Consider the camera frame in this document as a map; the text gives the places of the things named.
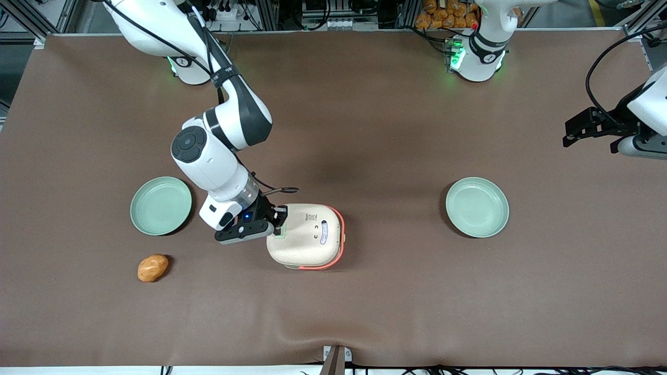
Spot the grey metal table bracket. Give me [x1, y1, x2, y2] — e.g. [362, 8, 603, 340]
[319, 345, 353, 375]

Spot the brown potato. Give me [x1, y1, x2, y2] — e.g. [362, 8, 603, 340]
[137, 254, 170, 283]

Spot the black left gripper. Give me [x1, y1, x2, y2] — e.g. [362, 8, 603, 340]
[562, 83, 647, 152]

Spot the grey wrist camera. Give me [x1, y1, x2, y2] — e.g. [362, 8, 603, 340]
[215, 221, 275, 246]
[610, 134, 667, 160]

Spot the pale green round plate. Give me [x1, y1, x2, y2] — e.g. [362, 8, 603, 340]
[445, 177, 510, 239]
[130, 177, 193, 236]

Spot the aluminium frame post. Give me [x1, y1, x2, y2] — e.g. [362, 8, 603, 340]
[620, 0, 667, 42]
[0, 0, 79, 50]

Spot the brown table cover sheet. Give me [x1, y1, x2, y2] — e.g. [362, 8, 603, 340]
[0, 29, 667, 368]

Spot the pile of orange round items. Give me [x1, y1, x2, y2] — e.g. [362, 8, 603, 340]
[415, 0, 481, 30]

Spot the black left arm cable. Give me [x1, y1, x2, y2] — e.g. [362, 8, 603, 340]
[585, 25, 667, 133]

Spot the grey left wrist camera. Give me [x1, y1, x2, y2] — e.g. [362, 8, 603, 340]
[610, 134, 667, 160]

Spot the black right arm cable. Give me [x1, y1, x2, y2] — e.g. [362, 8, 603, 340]
[103, 0, 300, 196]

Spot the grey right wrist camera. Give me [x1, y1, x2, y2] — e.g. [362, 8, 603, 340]
[215, 221, 275, 246]

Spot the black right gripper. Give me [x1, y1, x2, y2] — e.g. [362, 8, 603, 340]
[236, 194, 289, 233]

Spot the white power strip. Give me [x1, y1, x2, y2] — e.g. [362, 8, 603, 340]
[204, 0, 246, 22]

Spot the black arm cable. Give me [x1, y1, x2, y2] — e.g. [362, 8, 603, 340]
[103, 0, 300, 196]
[585, 25, 667, 133]

